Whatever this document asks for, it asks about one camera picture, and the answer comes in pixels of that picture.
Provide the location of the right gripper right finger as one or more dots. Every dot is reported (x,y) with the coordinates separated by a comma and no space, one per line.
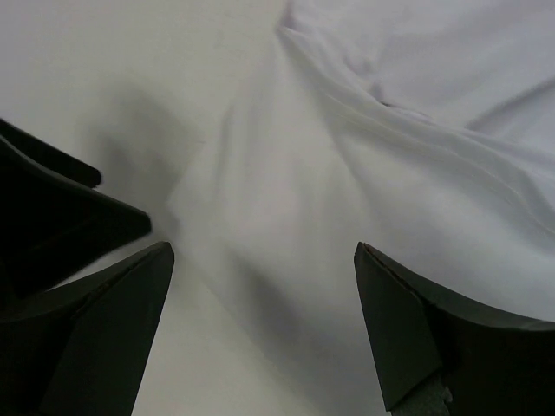
(437,352)

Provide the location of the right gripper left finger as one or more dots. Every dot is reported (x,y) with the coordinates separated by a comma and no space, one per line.
(82,348)

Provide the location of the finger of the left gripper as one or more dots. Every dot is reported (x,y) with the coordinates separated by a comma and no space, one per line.
(50,157)
(53,226)

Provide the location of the white t shirt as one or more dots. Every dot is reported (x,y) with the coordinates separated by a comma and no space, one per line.
(267,139)

